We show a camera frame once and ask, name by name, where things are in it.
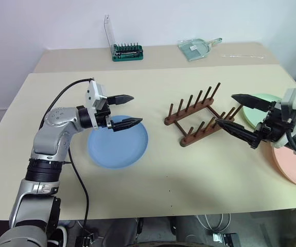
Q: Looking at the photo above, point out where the blue plate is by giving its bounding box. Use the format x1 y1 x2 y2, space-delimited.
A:
87 115 149 170

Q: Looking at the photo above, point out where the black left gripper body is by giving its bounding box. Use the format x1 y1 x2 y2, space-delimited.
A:
95 101 113 129

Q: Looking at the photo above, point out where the red plate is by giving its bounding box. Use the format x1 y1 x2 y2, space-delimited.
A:
268 140 296 189

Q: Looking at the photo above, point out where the white cable loop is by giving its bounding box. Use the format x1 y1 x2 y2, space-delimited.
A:
196 213 232 230

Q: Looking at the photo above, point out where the black box with metal clip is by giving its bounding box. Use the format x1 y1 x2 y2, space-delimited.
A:
211 231 239 247

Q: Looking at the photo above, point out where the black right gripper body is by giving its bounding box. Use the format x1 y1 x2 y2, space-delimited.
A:
255 101 296 143

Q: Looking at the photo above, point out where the clear plastic strip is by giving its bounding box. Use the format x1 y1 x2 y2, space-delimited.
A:
220 52 266 60

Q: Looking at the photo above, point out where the small black connector box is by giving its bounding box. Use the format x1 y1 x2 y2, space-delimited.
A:
75 227 100 247

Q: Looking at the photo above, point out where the green screwdriver bit set case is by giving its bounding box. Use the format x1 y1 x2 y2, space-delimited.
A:
103 14 145 62

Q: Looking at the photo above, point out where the clear plastic dustpan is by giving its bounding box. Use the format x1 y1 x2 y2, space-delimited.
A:
177 37 224 62

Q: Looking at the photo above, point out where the brown wooden plate rack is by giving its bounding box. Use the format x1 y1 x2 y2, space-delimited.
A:
164 82 242 148

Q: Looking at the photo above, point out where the green plate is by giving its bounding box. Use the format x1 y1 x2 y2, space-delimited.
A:
242 93 284 131

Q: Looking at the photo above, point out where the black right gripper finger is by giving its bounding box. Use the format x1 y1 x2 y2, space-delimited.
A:
214 118 263 150
231 94 276 112

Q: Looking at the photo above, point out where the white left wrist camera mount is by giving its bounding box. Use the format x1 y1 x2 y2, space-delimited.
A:
85 80 109 129

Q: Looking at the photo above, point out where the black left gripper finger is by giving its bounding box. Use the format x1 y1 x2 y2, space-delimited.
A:
107 117 144 133
108 94 135 105

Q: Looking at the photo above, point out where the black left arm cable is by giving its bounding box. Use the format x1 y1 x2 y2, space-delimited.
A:
40 77 90 240

